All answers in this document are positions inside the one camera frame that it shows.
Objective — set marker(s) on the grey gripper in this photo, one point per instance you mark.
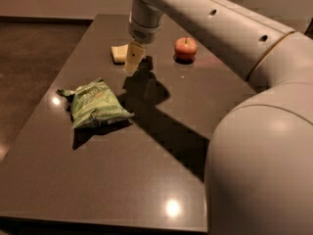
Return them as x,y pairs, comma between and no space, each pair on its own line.
144,33

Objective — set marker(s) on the green chip bag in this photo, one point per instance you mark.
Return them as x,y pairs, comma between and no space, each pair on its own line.
94,104

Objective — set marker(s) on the yellow sponge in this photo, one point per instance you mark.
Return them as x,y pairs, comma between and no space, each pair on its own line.
119,53

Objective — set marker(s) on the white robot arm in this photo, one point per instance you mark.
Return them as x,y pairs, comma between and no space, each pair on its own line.
259,165

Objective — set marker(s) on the red apple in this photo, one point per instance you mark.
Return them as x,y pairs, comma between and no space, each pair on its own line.
185,49

